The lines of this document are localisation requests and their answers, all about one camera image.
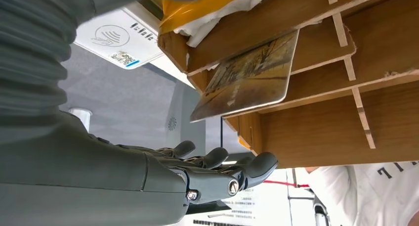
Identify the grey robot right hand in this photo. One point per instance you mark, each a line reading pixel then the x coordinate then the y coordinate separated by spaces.
pixel 82 178

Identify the grey white card reader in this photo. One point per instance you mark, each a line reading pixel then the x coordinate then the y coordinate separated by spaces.
pixel 111 41

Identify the person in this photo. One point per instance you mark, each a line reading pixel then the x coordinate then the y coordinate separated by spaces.
pixel 376 198

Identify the grey kiosk stand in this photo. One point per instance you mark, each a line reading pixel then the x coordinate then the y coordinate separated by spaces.
pixel 186 119

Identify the yellow plastic tape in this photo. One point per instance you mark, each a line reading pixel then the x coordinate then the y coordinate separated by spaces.
pixel 183 11

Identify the cardboard divider box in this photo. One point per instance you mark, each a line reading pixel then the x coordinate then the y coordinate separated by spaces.
pixel 327 132

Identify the white cylindrical post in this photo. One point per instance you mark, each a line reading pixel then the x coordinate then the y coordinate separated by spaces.
pixel 82 118

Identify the black stanchion post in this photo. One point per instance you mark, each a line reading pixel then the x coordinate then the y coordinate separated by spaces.
pixel 222 132

